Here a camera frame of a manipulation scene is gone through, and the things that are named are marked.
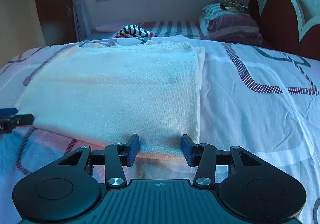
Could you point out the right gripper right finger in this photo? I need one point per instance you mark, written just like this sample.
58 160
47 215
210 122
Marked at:
202 156

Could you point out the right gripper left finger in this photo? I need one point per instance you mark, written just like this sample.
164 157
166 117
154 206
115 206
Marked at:
116 157

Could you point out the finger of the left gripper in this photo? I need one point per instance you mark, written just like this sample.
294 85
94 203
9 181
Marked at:
21 120
8 111

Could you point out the cream knit sweater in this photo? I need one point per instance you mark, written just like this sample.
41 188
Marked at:
104 95

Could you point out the patterned bed sheet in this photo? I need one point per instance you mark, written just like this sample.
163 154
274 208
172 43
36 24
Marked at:
281 128

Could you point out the dark wooden door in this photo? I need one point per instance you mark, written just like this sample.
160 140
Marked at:
57 21

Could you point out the striped folded garment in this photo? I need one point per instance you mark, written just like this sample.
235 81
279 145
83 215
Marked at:
134 31

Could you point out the pink flat pillow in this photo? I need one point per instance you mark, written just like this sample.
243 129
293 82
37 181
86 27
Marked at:
114 26

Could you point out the striped purple mattress sheet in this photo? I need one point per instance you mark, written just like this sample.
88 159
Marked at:
189 29

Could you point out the striped folded quilt pillow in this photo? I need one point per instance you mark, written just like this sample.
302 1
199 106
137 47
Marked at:
218 24

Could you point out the yellow patterned cloth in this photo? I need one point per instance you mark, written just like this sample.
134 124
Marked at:
234 6

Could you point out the red white headboard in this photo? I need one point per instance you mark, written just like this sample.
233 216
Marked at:
283 27

